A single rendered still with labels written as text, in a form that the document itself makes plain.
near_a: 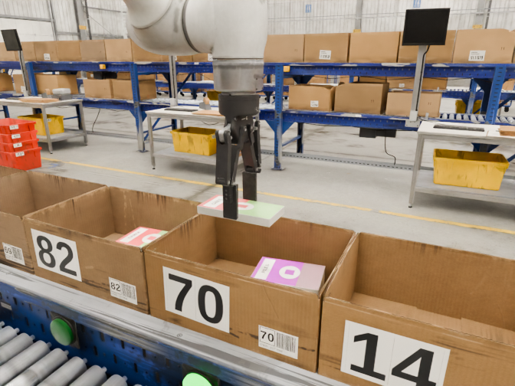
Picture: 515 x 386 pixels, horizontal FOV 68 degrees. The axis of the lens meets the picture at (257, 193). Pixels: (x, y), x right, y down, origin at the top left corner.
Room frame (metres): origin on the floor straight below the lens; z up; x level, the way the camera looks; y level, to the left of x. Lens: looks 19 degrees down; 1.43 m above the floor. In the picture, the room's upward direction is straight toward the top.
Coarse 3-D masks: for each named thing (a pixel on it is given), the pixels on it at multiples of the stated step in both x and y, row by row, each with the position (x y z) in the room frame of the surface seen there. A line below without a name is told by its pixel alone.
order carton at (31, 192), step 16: (16, 176) 1.29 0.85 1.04; (32, 176) 1.32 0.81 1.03; (48, 176) 1.28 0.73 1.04; (0, 192) 1.23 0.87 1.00; (16, 192) 1.28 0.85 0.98; (32, 192) 1.33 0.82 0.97; (48, 192) 1.29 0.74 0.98; (64, 192) 1.25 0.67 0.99; (80, 192) 1.22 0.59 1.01; (0, 208) 1.22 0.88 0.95; (16, 208) 1.27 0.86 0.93; (32, 208) 1.32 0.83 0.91; (0, 224) 0.94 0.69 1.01; (16, 224) 0.91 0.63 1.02; (0, 240) 0.95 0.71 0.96; (16, 240) 0.92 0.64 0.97; (0, 256) 0.96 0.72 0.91; (32, 272) 0.91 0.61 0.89
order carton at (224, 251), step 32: (192, 224) 0.89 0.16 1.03; (224, 224) 0.98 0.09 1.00; (256, 224) 0.93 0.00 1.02; (288, 224) 0.89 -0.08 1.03; (320, 224) 0.86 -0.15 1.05; (160, 256) 0.71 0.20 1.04; (192, 256) 0.88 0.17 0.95; (224, 256) 0.98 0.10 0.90; (256, 256) 0.93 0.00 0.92; (288, 256) 0.89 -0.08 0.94; (320, 256) 0.86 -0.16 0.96; (160, 288) 0.71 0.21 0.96; (256, 288) 0.61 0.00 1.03; (288, 288) 0.59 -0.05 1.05; (192, 320) 0.68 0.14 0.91; (256, 320) 0.61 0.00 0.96; (288, 320) 0.58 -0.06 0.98; (320, 320) 0.57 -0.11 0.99; (256, 352) 0.61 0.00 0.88
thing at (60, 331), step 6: (54, 324) 0.76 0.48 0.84; (60, 324) 0.75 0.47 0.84; (66, 324) 0.75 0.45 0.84; (54, 330) 0.76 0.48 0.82; (60, 330) 0.75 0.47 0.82; (66, 330) 0.75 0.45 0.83; (54, 336) 0.76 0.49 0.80; (60, 336) 0.75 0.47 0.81; (66, 336) 0.74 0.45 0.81; (72, 336) 0.75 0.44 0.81; (60, 342) 0.76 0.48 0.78; (66, 342) 0.75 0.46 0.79
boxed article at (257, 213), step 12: (204, 204) 0.73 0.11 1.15; (216, 204) 0.73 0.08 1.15; (240, 204) 0.72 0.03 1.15; (252, 204) 0.72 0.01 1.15; (264, 204) 0.72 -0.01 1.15; (276, 204) 0.72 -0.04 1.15; (216, 216) 0.70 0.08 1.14; (240, 216) 0.68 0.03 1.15; (252, 216) 0.67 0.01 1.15; (264, 216) 0.66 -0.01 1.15; (276, 216) 0.68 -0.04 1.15
